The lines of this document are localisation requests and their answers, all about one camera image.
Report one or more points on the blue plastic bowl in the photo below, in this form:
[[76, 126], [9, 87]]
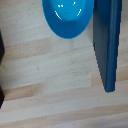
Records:
[[68, 15]]

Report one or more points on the dark blue flat board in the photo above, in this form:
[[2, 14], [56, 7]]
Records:
[[106, 43]]

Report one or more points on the black fabric storage box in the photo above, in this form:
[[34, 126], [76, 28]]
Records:
[[1, 46]]

